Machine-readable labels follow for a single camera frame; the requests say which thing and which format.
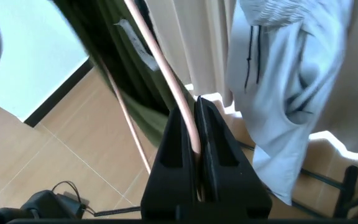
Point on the green garment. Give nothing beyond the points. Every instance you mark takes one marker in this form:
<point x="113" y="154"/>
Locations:
<point x="120" y="68"/>

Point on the pink clothes hanger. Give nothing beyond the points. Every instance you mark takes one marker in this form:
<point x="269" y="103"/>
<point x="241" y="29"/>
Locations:
<point x="166" y="71"/>

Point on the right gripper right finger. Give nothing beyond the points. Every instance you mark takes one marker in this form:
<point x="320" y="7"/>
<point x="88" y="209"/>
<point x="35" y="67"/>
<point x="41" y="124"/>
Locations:
<point x="228" y="180"/>

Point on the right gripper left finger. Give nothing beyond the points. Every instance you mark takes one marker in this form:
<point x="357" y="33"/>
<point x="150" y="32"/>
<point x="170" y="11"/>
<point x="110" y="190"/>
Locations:
<point x="169" y="180"/>

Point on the pale grey shorts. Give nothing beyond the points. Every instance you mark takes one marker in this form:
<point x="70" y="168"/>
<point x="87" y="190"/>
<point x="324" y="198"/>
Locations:
<point x="291" y="93"/>

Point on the black clothes rack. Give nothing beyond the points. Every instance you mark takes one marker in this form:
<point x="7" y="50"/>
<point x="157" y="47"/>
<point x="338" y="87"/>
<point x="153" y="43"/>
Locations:
<point x="346" y="186"/>

